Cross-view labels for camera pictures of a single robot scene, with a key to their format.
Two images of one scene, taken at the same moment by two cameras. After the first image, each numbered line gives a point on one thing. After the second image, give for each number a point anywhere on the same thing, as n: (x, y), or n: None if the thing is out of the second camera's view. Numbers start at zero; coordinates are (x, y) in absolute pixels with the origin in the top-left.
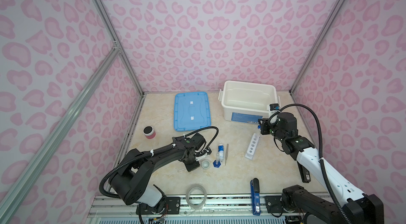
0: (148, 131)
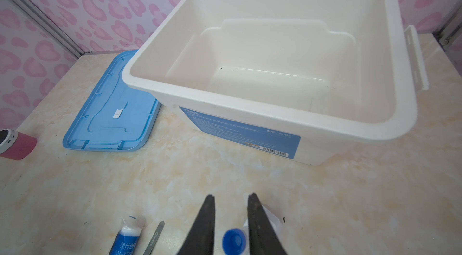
0: (15, 145)
